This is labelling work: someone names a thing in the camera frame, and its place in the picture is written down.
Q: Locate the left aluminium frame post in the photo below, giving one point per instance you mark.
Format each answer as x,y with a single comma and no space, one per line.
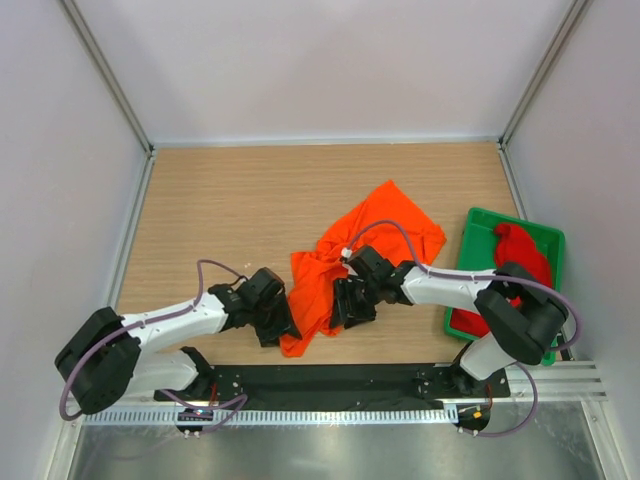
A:
95,53

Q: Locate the white slotted cable duct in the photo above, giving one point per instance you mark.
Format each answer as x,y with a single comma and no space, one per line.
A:
174,415

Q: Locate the right aluminium frame post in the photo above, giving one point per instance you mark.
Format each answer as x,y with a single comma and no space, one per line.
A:
569,23

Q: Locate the orange t shirt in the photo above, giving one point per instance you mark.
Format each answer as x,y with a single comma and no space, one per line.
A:
387,220

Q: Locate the red t shirt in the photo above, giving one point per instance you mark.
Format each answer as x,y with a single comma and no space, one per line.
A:
514,245

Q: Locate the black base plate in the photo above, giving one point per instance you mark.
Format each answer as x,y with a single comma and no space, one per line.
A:
347,387

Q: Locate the green plastic bin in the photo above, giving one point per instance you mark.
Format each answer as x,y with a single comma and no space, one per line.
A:
479,242

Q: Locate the aluminium frame post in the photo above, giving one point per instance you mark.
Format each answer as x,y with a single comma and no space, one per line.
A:
95,53
569,23

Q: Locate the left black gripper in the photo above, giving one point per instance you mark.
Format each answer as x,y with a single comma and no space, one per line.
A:
283,323

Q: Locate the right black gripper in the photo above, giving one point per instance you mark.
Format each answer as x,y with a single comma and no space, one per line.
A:
342,291

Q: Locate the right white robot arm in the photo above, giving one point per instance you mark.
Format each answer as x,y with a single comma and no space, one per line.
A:
523,316

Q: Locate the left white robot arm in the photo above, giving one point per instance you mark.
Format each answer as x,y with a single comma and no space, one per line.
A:
115,356

